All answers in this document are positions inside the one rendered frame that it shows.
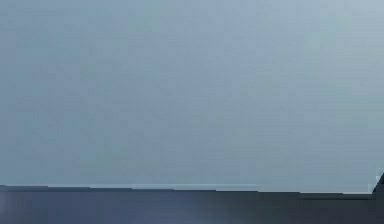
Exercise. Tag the dark angular object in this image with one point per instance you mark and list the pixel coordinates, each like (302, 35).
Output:
(380, 187)

